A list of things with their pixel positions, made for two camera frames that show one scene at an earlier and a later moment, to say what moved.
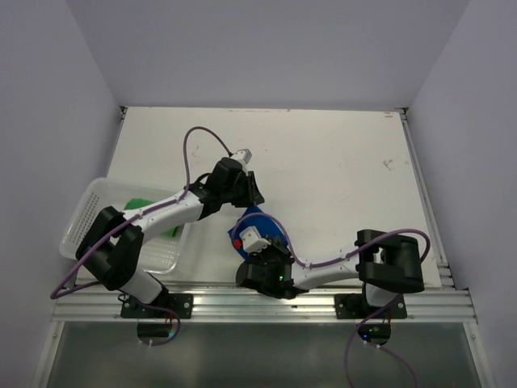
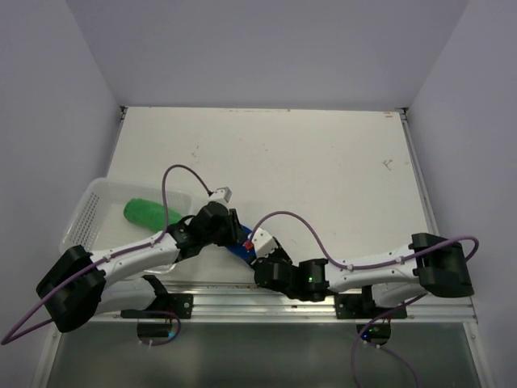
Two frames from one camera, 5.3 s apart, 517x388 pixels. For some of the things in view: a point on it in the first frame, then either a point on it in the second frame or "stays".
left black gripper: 253,196 -> 234,234
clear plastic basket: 163,254 stays
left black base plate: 181,304 stays
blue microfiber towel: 265,225 -> 248,255
